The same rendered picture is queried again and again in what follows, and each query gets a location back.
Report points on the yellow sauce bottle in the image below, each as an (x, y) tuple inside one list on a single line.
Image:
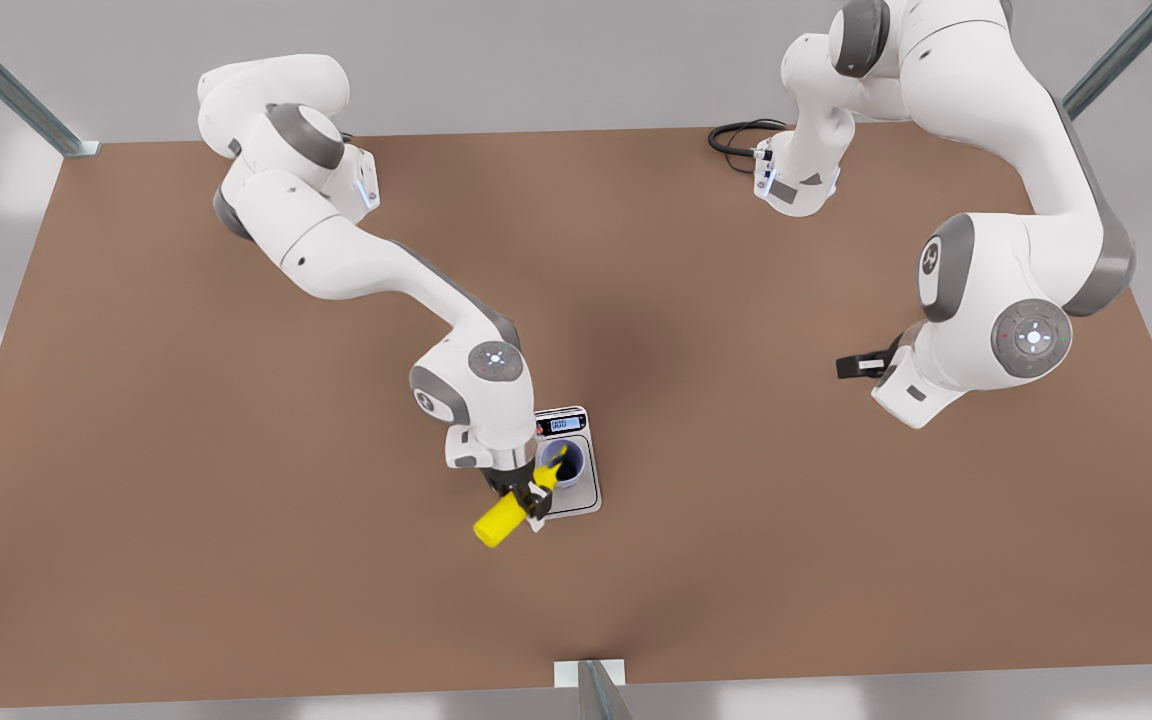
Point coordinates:
[(510, 510)]

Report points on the blue cup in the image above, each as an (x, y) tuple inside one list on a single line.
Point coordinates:
[(572, 466)]

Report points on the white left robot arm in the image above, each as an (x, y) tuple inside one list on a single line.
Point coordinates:
[(996, 150)]

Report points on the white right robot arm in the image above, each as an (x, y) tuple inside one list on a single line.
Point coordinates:
[(336, 250)]

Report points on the silver kitchen scale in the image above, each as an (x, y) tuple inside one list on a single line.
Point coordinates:
[(576, 498)]

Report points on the silver frame post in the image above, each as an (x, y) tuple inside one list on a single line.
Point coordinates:
[(6, 85), (1121, 55), (598, 690)]

